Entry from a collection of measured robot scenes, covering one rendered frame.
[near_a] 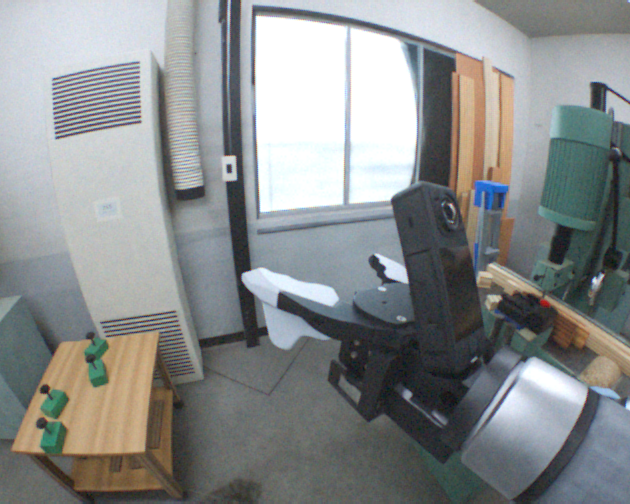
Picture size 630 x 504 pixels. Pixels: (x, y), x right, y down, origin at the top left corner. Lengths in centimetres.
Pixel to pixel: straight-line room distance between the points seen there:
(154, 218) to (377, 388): 128
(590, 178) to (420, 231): 72
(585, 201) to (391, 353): 74
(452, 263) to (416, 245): 2
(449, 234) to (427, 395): 10
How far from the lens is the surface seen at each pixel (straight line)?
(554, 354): 86
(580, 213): 85
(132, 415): 115
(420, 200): 16
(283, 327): 23
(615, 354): 94
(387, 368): 18
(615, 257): 101
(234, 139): 155
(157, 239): 141
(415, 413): 21
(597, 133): 85
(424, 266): 16
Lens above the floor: 135
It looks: 23 degrees down
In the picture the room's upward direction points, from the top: straight up
